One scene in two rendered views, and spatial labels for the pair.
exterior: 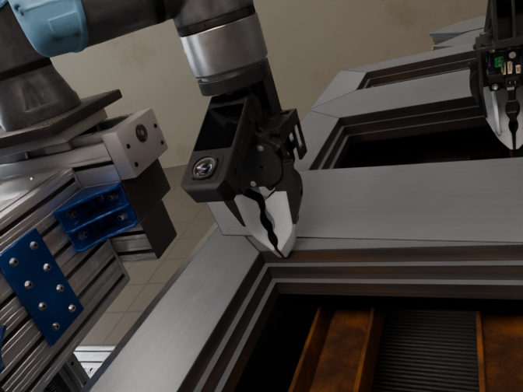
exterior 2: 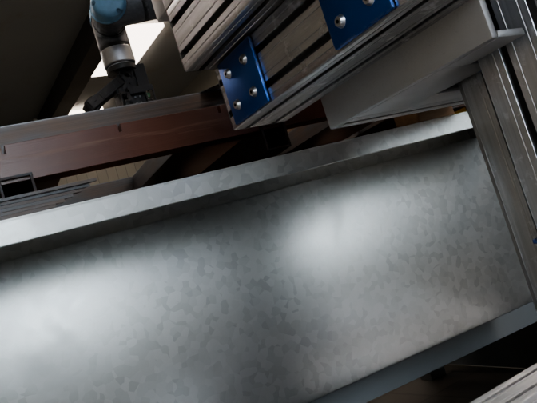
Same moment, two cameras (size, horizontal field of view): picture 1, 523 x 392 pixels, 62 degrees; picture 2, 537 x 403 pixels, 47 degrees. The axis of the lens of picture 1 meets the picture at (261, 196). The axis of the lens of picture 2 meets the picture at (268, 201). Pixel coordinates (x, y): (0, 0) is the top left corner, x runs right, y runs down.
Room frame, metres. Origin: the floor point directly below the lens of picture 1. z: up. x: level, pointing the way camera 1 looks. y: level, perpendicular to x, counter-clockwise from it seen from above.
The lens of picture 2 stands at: (1.52, 0.69, 0.55)
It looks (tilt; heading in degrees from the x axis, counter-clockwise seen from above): 5 degrees up; 215
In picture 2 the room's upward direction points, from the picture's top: 17 degrees counter-clockwise
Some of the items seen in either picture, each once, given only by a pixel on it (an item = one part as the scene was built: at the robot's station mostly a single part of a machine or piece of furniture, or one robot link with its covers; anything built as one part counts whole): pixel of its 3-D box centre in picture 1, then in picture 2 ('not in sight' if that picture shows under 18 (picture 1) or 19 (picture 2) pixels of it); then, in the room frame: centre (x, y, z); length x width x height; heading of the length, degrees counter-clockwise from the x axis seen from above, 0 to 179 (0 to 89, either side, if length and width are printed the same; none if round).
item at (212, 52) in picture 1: (222, 50); not in sight; (0.44, -0.01, 1.10); 0.08 x 0.08 x 0.05
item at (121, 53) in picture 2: not in sight; (118, 60); (0.48, -0.33, 1.10); 0.08 x 0.08 x 0.05
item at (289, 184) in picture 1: (279, 186); not in sight; (0.41, -0.02, 0.95); 0.05 x 0.02 x 0.09; 61
